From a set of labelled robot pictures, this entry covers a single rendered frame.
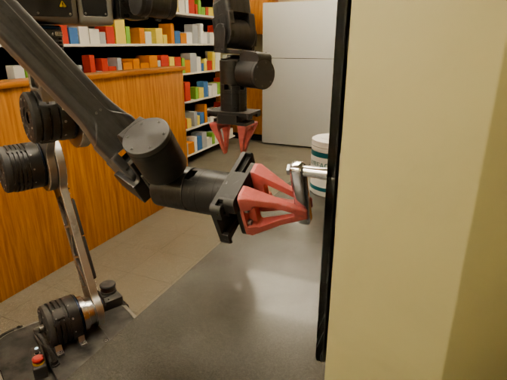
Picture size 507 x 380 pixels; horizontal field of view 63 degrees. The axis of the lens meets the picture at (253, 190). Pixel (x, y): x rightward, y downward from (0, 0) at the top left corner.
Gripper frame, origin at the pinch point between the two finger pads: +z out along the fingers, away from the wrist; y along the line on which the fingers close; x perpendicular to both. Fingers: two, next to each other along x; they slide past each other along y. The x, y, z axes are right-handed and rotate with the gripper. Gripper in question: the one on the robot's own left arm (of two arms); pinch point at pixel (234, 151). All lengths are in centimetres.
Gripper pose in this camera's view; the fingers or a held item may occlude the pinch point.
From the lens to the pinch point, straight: 93.8
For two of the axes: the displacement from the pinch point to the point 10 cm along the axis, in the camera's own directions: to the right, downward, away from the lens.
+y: 9.1, 1.4, -3.8
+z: 0.0, 9.4, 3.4
